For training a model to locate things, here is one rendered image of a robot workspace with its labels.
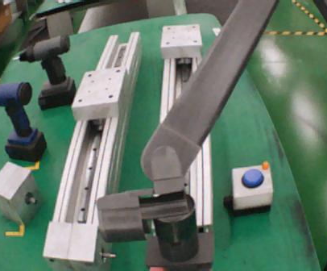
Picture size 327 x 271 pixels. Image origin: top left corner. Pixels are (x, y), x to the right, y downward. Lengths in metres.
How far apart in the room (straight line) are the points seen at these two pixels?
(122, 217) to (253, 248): 0.30
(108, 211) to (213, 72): 0.22
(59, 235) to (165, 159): 0.29
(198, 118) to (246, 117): 0.52
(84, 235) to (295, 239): 0.39
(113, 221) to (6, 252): 0.40
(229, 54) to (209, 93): 0.06
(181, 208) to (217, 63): 0.19
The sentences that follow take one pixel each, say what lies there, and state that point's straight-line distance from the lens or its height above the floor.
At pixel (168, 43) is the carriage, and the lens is 1.15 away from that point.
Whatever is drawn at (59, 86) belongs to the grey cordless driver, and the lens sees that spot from 1.19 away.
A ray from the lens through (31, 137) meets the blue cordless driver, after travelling 1.02.
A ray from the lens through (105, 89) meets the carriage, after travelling 0.98.
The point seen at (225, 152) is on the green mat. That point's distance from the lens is 0.95.
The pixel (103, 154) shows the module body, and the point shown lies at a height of 0.86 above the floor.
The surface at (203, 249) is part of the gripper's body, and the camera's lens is 0.62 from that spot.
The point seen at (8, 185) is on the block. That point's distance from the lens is 0.86.
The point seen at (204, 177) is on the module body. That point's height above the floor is 0.86.
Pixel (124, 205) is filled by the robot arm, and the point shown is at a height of 1.01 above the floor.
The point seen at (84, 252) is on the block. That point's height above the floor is 0.87.
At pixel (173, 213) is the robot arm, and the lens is 0.53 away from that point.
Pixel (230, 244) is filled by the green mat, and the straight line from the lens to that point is 0.76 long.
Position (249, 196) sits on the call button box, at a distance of 0.77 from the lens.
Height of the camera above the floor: 1.39
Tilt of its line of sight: 37 degrees down
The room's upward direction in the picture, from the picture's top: 9 degrees counter-clockwise
